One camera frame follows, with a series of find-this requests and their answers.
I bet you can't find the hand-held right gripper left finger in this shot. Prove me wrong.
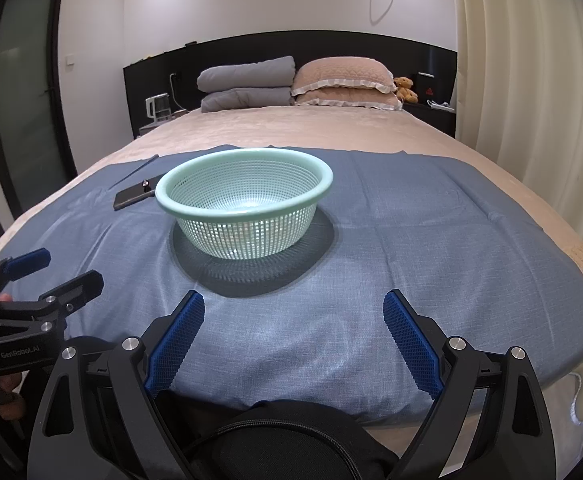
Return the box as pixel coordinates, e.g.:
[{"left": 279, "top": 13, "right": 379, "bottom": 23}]
[{"left": 27, "top": 289, "right": 207, "bottom": 480}]

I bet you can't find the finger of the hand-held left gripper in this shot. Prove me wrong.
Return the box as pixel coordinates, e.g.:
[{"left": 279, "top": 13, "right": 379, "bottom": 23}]
[
  {"left": 38, "top": 270, "right": 104, "bottom": 323},
  {"left": 0, "top": 247, "right": 52, "bottom": 306}
]

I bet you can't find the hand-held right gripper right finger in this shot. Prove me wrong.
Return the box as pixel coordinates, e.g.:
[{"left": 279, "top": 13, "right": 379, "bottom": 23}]
[{"left": 382, "top": 288, "right": 556, "bottom": 480}]

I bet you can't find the mint green plastic basket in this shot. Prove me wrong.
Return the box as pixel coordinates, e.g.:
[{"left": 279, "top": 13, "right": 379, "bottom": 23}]
[{"left": 154, "top": 148, "right": 334, "bottom": 261}]

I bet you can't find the black smartphone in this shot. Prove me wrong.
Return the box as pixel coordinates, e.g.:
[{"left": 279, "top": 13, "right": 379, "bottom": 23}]
[{"left": 114, "top": 174, "right": 168, "bottom": 211}]

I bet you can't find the blue cloth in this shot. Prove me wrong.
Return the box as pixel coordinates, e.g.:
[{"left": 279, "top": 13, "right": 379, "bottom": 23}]
[{"left": 0, "top": 145, "right": 583, "bottom": 423}]

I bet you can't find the dark framed glass door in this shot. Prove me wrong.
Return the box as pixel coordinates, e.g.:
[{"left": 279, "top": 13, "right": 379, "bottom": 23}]
[{"left": 0, "top": 0, "right": 78, "bottom": 221}]

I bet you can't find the white bedside table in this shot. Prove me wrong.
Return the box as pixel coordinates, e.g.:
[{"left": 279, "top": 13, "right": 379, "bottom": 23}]
[{"left": 138, "top": 110, "right": 192, "bottom": 138}]

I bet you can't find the clear electric kettle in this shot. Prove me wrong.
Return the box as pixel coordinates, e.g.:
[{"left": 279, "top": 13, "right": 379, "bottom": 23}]
[{"left": 145, "top": 92, "right": 174, "bottom": 123}]

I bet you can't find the black bedside table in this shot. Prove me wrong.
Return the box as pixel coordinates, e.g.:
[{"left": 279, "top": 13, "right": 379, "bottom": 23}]
[{"left": 402, "top": 102, "right": 457, "bottom": 139}]

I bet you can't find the pink frilled pillow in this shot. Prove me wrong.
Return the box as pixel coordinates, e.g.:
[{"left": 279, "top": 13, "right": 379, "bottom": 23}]
[
  {"left": 291, "top": 91, "right": 403, "bottom": 111},
  {"left": 291, "top": 56, "right": 397, "bottom": 97}
]

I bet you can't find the brown teddy bear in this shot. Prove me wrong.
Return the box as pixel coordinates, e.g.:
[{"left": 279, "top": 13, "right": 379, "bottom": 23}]
[{"left": 394, "top": 76, "right": 419, "bottom": 104}]

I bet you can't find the black box red triangle mark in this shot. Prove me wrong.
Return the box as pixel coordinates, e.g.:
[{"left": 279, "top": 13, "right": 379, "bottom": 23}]
[{"left": 416, "top": 72, "right": 437, "bottom": 106}]

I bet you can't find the cream curtain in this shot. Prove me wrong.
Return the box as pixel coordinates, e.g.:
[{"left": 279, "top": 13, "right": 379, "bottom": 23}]
[{"left": 449, "top": 0, "right": 583, "bottom": 321}]

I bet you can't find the black headboard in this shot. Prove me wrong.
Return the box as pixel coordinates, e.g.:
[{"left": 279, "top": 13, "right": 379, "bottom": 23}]
[{"left": 122, "top": 30, "right": 458, "bottom": 140}]

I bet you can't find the white charger cable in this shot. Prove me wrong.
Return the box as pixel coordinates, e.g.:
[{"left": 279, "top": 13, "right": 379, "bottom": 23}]
[{"left": 170, "top": 72, "right": 187, "bottom": 111}]

